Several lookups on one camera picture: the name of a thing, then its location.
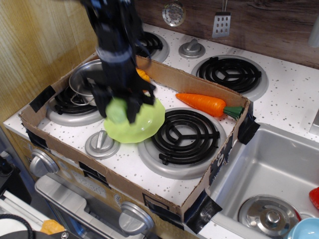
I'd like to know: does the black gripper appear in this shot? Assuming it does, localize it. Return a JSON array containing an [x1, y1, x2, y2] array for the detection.
[[87, 49, 156, 123]]

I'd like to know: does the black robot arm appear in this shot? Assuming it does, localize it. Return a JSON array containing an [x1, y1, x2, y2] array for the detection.
[[81, 0, 155, 123]]

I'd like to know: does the silver metal pot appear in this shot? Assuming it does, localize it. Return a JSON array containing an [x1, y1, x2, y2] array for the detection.
[[69, 59, 106, 106]]

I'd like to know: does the orange plastic pumpkin toy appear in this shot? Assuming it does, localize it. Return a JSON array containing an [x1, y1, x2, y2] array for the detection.
[[136, 68, 151, 83]]

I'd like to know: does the light green plastic plate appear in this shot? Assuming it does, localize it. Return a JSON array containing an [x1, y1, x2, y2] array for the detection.
[[104, 99, 165, 143]]

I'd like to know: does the rear left black burner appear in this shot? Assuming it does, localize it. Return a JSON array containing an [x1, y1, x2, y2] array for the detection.
[[136, 31, 169, 63]]

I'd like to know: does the front right black burner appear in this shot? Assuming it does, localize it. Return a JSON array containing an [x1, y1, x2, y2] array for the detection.
[[138, 108, 226, 180]]

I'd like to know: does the rear silver stove knob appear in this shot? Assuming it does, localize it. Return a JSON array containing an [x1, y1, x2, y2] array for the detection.
[[178, 39, 206, 59]]

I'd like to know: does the orange plastic carrot toy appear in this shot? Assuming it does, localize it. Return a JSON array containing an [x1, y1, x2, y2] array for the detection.
[[175, 93, 244, 120]]

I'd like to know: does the left silver oven knob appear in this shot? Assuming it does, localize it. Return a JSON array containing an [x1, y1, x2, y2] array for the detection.
[[29, 149, 59, 178]]

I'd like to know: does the silver oven knob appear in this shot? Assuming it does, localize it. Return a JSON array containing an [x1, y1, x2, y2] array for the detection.
[[29, 149, 59, 178], [119, 201, 155, 236]]

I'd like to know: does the hanging silver strainer ladle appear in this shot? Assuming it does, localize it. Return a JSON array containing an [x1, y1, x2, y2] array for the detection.
[[162, 0, 186, 27]]

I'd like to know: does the right silver oven knob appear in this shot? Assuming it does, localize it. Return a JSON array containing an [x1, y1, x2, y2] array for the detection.
[[119, 201, 155, 236]]

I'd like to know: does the rear right black burner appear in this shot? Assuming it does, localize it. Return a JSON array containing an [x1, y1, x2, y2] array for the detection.
[[191, 55, 269, 102]]

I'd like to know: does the hanging silver slotted spatula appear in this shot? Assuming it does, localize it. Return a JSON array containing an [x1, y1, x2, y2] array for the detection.
[[212, 0, 231, 39]]

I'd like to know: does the orange object lower left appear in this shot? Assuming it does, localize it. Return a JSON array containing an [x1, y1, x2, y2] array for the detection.
[[40, 219, 65, 235]]

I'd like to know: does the silver metal sink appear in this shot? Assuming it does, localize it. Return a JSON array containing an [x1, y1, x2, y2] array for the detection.
[[206, 123, 319, 239]]

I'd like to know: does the silver pot lid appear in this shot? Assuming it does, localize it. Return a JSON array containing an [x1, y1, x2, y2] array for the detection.
[[237, 195, 302, 239]]

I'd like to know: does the red plastic object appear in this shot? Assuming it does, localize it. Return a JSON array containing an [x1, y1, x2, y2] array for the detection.
[[309, 187, 319, 209]]

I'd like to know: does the light blue bowl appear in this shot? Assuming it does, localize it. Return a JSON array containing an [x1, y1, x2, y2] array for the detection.
[[285, 218, 319, 239]]

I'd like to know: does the silver oven door handle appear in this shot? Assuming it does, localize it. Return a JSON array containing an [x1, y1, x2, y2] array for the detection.
[[35, 176, 144, 239]]

